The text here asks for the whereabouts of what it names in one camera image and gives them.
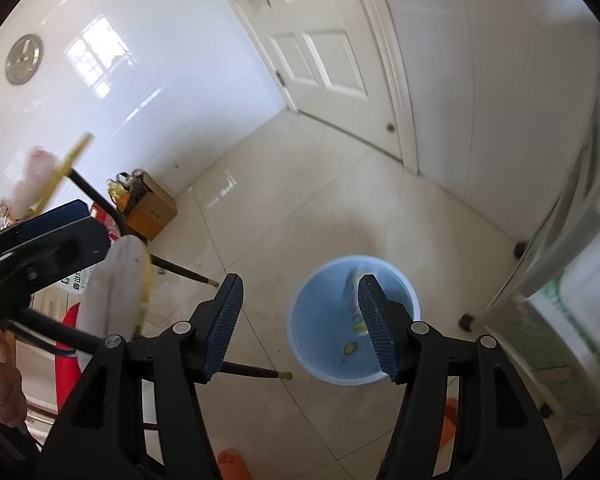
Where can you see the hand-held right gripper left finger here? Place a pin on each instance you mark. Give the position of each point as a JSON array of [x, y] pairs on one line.
[[224, 327]]

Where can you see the glass panel cabinet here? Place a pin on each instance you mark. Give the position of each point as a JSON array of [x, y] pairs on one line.
[[555, 240]]

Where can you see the white panel door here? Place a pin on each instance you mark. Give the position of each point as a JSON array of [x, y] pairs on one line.
[[310, 45]]

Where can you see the round metal wall plate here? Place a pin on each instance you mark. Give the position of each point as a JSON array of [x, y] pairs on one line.
[[24, 59]]

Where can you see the light blue plastic bin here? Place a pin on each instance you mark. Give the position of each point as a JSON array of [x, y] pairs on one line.
[[325, 325]]

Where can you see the brown cardboard box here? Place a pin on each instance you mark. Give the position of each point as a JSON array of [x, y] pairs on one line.
[[152, 212]]

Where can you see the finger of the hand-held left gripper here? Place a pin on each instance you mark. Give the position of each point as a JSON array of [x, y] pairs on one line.
[[75, 245], [52, 215]]

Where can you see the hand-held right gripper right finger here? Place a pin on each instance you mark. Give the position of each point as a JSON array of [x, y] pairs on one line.
[[377, 330]]

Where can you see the orange slipper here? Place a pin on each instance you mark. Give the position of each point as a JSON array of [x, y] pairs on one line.
[[447, 425], [232, 466]]

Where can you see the person's left hand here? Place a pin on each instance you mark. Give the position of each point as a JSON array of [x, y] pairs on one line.
[[7, 390]]

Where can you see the yellow oil bottle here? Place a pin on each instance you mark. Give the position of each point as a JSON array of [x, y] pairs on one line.
[[117, 194]]

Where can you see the metal door hinge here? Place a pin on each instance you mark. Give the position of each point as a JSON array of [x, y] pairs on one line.
[[280, 79]]

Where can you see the small yellow scrap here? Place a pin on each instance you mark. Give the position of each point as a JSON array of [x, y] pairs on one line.
[[351, 347]]

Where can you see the white bag with green label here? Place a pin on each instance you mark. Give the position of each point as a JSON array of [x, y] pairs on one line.
[[77, 280]]

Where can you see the green yellow wrapper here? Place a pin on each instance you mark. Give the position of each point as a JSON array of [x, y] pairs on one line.
[[359, 327]]

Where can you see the red plastic object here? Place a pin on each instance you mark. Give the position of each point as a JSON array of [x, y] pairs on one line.
[[66, 360]]

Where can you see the white marble round table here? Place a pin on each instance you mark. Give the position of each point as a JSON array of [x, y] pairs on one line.
[[120, 285]]

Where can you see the brown patterned bag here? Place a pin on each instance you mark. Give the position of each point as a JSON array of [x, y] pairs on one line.
[[137, 187]]

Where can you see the pile of colourful packages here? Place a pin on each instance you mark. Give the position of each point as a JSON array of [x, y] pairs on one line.
[[0, 214]]

